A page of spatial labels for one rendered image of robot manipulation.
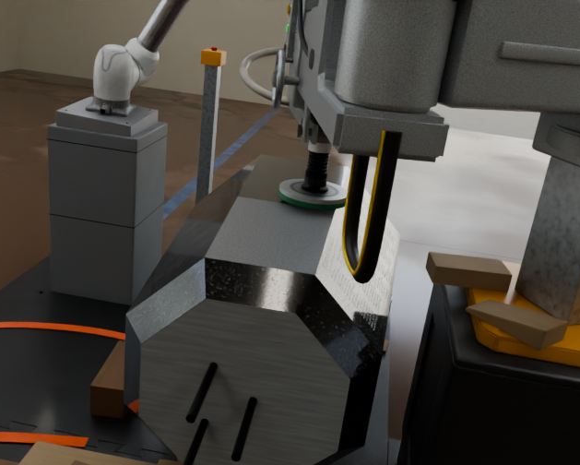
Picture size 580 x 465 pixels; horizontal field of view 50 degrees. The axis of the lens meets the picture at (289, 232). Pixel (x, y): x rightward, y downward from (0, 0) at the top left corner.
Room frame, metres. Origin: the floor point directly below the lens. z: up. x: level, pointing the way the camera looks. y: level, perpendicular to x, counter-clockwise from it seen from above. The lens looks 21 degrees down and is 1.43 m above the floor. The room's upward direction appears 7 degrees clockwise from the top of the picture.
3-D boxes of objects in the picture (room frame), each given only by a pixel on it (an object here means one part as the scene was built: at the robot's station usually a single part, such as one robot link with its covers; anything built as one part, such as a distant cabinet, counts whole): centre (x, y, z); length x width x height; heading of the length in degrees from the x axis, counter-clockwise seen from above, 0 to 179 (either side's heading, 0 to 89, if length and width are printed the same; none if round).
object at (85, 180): (2.76, 0.86, 0.40); 0.50 x 0.50 x 0.80; 84
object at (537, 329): (1.30, -0.54, 0.80); 0.20 x 0.10 x 0.05; 41
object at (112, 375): (1.90, 0.54, 0.07); 0.30 x 0.12 x 0.12; 179
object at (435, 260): (1.53, -0.48, 0.81); 0.20 x 0.10 x 0.05; 91
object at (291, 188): (1.82, -0.06, 0.89); 0.21 x 0.21 x 0.01
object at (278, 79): (1.69, 0.05, 1.22); 0.15 x 0.10 x 0.15; 7
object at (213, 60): (3.74, 0.57, 0.54); 0.20 x 0.20 x 1.09; 83
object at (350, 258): (1.17, -0.14, 1.08); 0.23 x 0.03 x 0.32; 7
